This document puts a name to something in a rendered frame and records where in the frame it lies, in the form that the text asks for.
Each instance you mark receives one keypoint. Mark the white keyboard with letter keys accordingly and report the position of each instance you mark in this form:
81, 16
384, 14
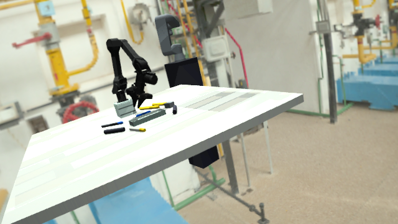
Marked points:
147, 117

